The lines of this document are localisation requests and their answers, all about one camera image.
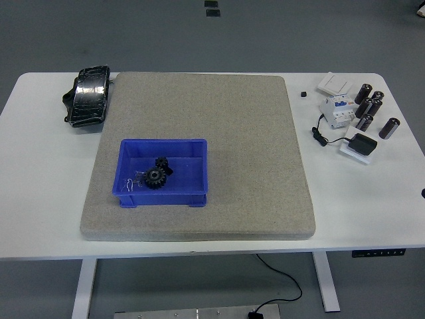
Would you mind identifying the white circuit breaker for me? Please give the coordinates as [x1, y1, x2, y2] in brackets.
[319, 92, 356, 130]

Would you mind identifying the black floor cable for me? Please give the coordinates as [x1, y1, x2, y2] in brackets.
[255, 254, 303, 313]

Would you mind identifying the blue plastic box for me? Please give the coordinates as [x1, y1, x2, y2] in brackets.
[111, 138, 209, 209]

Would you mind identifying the black tape-wrapped pad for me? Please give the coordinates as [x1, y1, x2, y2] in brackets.
[62, 64, 112, 129]

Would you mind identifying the black power adapter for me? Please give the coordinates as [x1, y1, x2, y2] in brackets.
[347, 132, 379, 156]

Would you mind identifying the grey-brown mat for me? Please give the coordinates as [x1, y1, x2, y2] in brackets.
[79, 72, 316, 242]

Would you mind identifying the white table leg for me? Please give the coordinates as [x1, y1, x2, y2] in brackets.
[311, 251, 341, 313]
[71, 259, 98, 319]

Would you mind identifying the black adapter cord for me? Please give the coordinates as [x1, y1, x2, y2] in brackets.
[311, 114, 351, 147]

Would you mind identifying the white flat plate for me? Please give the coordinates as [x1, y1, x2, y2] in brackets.
[338, 126, 373, 165]

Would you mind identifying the grey metal floor plate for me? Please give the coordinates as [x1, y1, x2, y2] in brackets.
[114, 304, 282, 319]

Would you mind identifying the white wall switch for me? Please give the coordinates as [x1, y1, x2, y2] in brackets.
[317, 72, 354, 96]

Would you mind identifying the large black gear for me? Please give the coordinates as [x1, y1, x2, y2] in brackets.
[142, 167, 167, 190]

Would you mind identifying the black table control panel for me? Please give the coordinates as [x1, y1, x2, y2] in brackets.
[351, 248, 408, 259]

